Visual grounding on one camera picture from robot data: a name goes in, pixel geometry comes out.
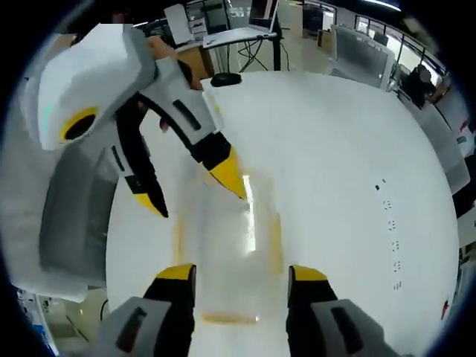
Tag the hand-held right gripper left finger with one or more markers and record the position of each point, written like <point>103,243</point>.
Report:
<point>163,308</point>

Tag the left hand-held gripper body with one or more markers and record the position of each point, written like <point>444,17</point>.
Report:
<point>89,82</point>

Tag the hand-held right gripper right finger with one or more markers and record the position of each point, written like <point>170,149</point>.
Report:
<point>320,312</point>

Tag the clear box with yellow plastic buckle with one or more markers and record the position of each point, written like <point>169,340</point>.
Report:
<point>230,241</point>

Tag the person's left hand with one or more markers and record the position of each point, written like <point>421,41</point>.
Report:
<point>187,76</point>

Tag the black computer mouse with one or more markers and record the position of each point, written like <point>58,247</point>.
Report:
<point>226,79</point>

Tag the white standing desk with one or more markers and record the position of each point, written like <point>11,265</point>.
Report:
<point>260,48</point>

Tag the silver open laptop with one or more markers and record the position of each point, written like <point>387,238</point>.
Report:
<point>247,26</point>

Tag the small red object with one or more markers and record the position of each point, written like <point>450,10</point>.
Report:
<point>445,305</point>

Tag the white mesh office chair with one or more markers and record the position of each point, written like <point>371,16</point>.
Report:
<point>362,56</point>

